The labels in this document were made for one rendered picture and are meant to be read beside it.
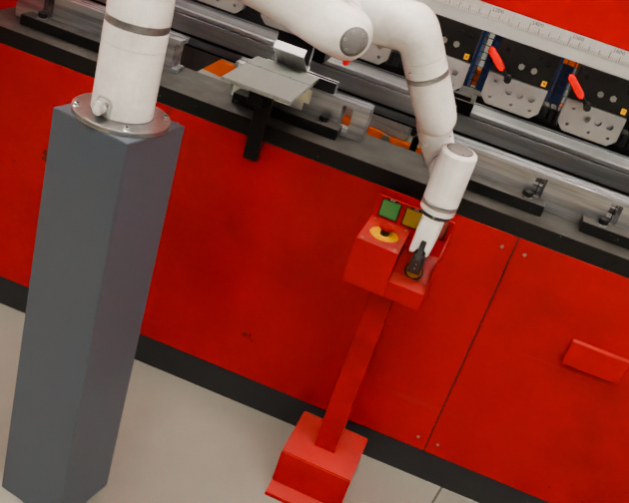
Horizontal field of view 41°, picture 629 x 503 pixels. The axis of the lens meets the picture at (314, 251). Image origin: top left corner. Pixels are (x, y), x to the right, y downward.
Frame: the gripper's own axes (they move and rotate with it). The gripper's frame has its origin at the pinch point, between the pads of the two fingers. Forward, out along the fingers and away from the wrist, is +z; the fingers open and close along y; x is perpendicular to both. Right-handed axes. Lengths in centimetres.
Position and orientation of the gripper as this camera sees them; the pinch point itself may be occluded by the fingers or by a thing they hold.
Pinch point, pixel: (415, 264)
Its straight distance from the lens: 201.8
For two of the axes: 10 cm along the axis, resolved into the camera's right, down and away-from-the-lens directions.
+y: -3.2, 4.5, -8.3
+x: 9.1, 3.8, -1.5
